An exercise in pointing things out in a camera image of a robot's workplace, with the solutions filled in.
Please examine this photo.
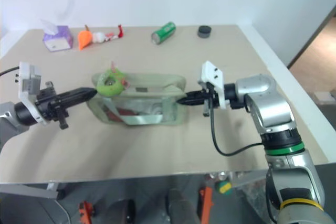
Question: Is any green transparent zip pouch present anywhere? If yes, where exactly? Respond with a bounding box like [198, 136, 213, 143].
[87, 72, 189, 127]

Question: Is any orange clamp tool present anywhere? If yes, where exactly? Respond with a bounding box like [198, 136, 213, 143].
[198, 186, 214, 224]
[78, 200, 93, 224]

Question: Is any white box on floor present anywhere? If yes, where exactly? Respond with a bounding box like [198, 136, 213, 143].
[313, 91, 329, 103]

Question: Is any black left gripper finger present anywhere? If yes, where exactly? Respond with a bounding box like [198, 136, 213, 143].
[62, 94, 96, 109]
[56, 87, 98, 102]

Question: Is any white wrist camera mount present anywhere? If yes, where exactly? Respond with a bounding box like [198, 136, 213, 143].
[15, 61, 51, 126]
[197, 60, 229, 110]

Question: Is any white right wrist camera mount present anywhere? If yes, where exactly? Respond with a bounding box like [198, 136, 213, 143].
[197, 60, 229, 110]

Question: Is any green ring toy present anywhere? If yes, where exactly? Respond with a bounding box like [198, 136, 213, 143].
[95, 61, 131, 98]

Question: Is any red item inside pouch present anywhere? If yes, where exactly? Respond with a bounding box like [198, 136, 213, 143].
[106, 106, 138, 123]

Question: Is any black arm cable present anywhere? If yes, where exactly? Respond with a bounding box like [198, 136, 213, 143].
[209, 108, 279, 224]
[0, 66, 21, 77]

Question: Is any green yellow round knob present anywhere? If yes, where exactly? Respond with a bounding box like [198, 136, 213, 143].
[215, 180, 232, 196]

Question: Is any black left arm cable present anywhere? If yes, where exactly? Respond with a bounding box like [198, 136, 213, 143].
[0, 66, 21, 77]

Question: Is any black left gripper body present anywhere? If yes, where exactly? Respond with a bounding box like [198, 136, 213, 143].
[35, 81, 70, 130]

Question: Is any grey metal frame panel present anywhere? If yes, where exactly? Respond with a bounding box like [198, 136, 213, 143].
[0, 182, 59, 200]

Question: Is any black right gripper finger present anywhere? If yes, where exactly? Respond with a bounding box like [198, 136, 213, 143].
[176, 97, 208, 107]
[185, 90, 208, 99]

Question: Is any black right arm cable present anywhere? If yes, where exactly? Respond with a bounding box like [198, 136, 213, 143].
[209, 108, 279, 224]

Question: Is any white plush toy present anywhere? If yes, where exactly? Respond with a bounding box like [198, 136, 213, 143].
[91, 31, 105, 44]

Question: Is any green drink can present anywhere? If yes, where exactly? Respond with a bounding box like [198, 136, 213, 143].
[151, 21, 177, 45]

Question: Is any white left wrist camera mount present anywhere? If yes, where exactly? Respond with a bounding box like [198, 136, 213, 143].
[15, 61, 51, 126]

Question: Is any orange carrot plush toy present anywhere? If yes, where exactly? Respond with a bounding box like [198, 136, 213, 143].
[77, 24, 94, 51]

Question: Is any black round tape roll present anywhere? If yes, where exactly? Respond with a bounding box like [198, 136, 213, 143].
[197, 25, 213, 39]

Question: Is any purple tissue box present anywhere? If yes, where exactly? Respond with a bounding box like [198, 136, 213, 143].
[40, 19, 74, 52]

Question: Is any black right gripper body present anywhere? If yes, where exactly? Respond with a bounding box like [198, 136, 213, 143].
[200, 81, 221, 118]

